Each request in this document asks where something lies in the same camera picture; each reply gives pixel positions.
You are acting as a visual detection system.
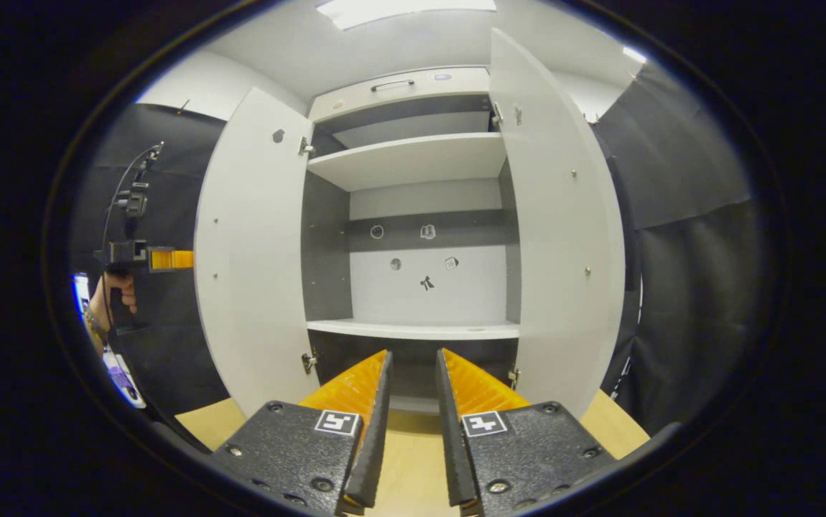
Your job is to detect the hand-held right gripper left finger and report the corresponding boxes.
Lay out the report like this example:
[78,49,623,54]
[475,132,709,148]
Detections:
[208,350,394,516]

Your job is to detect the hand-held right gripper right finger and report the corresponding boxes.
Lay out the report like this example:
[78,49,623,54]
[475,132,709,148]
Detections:
[435,348,618,516]

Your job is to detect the beige shoe cabinet door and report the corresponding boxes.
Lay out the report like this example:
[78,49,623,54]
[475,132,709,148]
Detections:
[194,86,320,417]
[488,27,627,419]

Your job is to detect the white cabinet shelf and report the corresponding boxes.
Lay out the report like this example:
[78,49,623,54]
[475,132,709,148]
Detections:
[307,133,507,192]
[307,318,521,341]

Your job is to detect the beige cabinet drawer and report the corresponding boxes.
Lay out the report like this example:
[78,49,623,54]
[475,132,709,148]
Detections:
[309,66,491,123]

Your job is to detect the white and purple object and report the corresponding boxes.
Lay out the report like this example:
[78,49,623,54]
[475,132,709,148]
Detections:
[102,348,147,410]

